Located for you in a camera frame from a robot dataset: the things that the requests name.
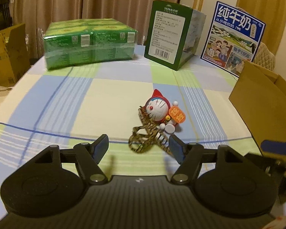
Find red Doraemon figurine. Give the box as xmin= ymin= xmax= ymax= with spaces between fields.
xmin=144 ymin=89 xmax=186 ymax=134

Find open cardboard box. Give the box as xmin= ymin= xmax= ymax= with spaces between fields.
xmin=229 ymin=61 xmax=286 ymax=146

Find beige quilted cushion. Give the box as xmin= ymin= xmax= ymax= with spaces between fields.
xmin=253 ymin=42 xmax=275 ymax=71

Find green shrink-wrapped carton pack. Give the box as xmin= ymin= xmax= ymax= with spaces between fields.
xmin=43 ymin=18 xmax=138 ymax=70

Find blue milk carton box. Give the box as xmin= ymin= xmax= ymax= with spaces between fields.
xmin=200 ymin=1 xmax=266 ymax=77

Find flattened cardboard boxes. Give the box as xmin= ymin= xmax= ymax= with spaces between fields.
xmin=0 ymin=23 xmax=30 ymax=87

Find green white milk box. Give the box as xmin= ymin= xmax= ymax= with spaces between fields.
xmin=144 ymin=0 xmax=206 ymax=71

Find wooden door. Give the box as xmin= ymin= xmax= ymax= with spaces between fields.
xmin=237 ymin=0 xmax=286 ymax=54

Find brown curtain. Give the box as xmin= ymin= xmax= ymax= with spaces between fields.
xmin=10 ymin=0 xmax=178 ymax=58

